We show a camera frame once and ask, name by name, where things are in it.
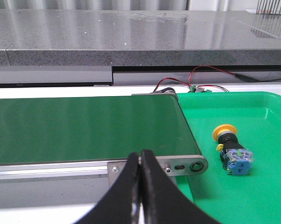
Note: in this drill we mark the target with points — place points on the green connector circuit board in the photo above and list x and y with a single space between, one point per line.
197 89

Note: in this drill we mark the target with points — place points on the grey stone counter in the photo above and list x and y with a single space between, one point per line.
34 37

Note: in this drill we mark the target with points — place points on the white corrugated curtain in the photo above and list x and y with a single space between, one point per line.
96 4

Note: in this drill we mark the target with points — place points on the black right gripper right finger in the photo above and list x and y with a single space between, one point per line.
163 202

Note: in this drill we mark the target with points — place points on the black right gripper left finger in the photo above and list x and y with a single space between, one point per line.
121 204

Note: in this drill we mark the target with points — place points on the green belt conveyor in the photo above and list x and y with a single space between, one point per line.
93 136

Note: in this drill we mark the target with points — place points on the green plastic tray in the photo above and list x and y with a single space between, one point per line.
240 135

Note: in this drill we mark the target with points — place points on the yellow push button switch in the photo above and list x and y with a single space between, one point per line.
236 160

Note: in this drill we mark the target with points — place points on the metal wire rack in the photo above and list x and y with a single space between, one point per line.
269 8

